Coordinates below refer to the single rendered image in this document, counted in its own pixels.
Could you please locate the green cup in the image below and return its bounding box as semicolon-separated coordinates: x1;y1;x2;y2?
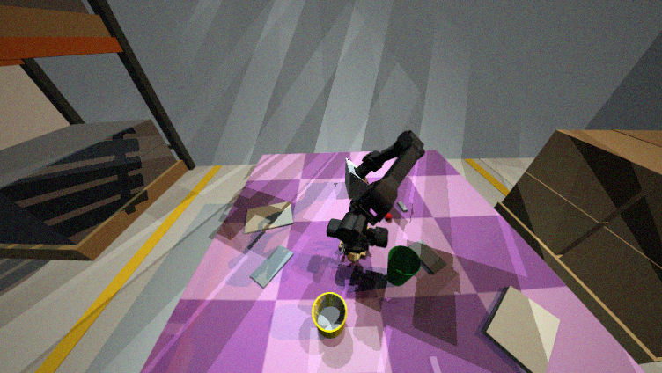
387;245;421;287

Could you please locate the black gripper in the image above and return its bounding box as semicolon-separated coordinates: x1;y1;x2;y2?
327;218;388;248

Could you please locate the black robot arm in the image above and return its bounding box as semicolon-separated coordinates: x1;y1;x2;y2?
335;130;425;253

